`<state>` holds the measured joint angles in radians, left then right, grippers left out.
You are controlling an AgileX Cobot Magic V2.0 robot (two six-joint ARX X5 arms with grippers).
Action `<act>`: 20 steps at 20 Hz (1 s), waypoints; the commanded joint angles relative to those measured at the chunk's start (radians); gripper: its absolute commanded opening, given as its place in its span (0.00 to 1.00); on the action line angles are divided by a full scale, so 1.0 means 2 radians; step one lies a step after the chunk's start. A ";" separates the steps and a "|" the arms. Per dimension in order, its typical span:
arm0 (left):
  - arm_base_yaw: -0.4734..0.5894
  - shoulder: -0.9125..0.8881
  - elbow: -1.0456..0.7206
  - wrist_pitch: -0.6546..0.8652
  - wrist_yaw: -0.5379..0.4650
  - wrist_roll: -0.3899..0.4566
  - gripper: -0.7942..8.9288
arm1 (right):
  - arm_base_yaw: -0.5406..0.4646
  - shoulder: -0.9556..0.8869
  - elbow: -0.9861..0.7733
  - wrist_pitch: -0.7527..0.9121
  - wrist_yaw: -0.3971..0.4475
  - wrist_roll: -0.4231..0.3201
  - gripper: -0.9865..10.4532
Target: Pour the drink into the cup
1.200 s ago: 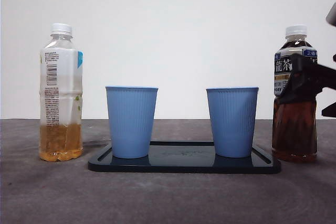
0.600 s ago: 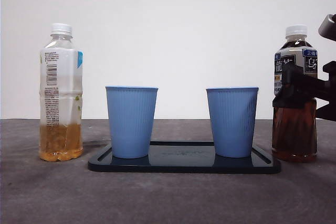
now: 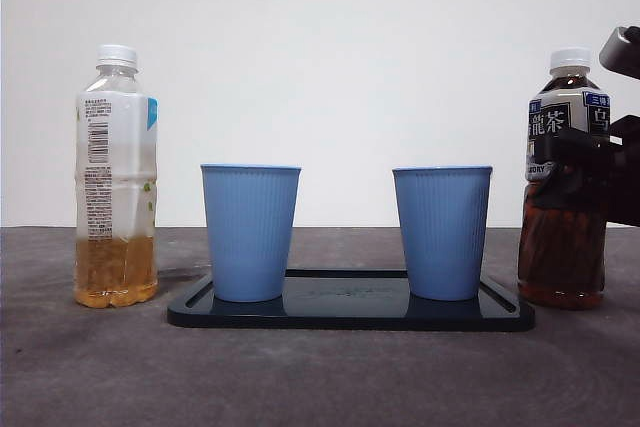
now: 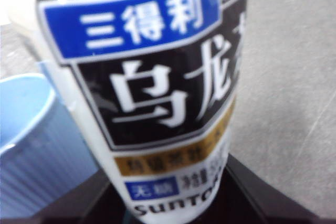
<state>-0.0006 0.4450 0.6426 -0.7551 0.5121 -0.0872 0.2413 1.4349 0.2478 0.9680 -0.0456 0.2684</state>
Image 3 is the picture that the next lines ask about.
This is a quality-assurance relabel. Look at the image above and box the dark oolong tea bottle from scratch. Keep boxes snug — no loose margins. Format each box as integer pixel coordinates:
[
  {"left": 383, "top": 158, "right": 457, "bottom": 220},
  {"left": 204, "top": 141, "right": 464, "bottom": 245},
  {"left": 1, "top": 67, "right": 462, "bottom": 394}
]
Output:
[{"left": 517, "top": 46, "right": 612, "bottom": 311}]

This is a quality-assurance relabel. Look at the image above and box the green tea bottle white label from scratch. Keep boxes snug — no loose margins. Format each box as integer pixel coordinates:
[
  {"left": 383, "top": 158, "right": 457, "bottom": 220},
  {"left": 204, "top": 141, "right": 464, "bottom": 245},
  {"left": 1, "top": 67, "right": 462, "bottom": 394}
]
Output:
[{"left": 73, "top": 44, "right": 160, "bottom": 309}]

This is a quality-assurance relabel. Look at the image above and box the blue ribbed plastic cup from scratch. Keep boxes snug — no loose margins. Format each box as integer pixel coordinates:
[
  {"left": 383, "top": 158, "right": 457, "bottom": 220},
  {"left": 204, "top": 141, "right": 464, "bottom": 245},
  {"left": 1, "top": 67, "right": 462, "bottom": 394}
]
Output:
[
  {"left": 200, "top": 163, "right": 303, "bottom": 304},
  {"left": 392, "top": 165, "right": 494, "bottom": 302}
]

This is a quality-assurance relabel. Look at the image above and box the dark blue flat tray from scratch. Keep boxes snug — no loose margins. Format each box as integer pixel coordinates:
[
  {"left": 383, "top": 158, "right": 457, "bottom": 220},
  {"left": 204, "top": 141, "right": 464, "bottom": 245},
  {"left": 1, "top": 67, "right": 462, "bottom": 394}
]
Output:
[{"left": 166, "top": 269, "right": 537, "bottom": 332}]

